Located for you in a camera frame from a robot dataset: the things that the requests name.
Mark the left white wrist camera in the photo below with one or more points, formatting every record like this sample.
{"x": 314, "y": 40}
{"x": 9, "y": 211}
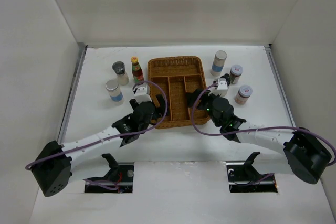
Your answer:
{"x": 141, "y": 93}

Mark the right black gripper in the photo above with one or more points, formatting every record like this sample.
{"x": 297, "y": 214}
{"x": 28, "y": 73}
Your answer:
{"x": 191, "y": 96}

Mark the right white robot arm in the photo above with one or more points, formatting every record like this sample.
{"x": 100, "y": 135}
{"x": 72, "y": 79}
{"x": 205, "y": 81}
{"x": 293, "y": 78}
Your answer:
{"x": 303, "y": 153}

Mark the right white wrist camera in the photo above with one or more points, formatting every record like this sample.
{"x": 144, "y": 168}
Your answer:
{"x": 222, "y": 87}

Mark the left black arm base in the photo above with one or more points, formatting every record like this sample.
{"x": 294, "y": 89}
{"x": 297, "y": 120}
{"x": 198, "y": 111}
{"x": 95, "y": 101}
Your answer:
{"x": 118, "y": 179}

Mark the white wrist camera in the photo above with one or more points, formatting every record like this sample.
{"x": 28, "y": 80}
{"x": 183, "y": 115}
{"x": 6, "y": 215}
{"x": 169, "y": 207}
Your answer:
{"x": 141, "y": 93}
{"x": 222, "y": 87}

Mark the blue label bead jar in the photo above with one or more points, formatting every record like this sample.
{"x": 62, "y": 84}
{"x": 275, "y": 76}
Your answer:
{"x": 218, "y": 63}
{"x": 114, "y": 91}

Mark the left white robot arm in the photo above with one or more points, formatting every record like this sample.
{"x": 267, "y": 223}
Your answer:
{"x": 90, "y": 159}

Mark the black top salt grinder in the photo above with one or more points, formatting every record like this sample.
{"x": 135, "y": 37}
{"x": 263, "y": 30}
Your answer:
{"x": 122, "y": 77}

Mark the white lid spice jar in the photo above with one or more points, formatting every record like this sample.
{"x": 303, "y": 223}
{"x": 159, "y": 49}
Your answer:
{"x": 243, "y": 94}
{"x": 235, "y": 73}

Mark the red sauce bottle yellow cap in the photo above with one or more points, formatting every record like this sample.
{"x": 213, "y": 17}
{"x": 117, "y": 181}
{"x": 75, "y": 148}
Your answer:
{"x": 136, "y": 70}

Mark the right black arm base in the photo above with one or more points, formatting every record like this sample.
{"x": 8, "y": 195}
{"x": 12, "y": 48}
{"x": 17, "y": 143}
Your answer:
{"x": 244, "y": 178}

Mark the brown wicker basket tray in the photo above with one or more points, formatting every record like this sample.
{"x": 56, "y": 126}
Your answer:
{"x": 177, "y": 76}

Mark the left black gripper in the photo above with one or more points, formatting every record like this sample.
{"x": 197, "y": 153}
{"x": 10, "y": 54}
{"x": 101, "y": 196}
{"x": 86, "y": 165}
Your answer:
{"x": 161, "y": 107}

